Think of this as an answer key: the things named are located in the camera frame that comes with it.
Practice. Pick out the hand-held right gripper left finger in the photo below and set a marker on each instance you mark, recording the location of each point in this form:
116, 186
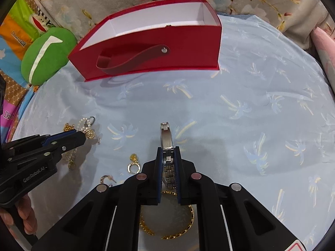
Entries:
158, 177

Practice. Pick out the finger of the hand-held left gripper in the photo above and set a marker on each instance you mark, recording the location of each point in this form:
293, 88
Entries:
70, 143
61, 135

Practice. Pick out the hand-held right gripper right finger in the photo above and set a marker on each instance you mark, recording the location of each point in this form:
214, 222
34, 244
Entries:
178, 177

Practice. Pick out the silver wristwatch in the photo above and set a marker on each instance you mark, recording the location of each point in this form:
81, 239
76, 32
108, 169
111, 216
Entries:
166, 138

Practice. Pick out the silver hoop earring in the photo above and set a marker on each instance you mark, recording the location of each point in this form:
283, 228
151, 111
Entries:
105, 179

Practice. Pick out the red cardboard box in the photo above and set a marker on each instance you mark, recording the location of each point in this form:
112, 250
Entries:
170, 47

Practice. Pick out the person's left hand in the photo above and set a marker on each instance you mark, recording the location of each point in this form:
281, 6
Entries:
26, 214

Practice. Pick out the light blue palm-print cloth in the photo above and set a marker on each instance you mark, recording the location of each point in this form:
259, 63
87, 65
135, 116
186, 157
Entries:
209, 109

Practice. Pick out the green round pillow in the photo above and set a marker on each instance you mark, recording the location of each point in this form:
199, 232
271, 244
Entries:
57, 55

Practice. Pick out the colourful cartoon printed sheet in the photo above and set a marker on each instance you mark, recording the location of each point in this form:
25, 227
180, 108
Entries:
15, 41

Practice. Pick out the grey floral blanket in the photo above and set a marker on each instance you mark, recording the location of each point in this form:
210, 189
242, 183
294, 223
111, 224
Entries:
91, 0

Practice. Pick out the pink pillow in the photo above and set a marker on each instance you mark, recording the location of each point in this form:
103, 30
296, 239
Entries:
327, 55

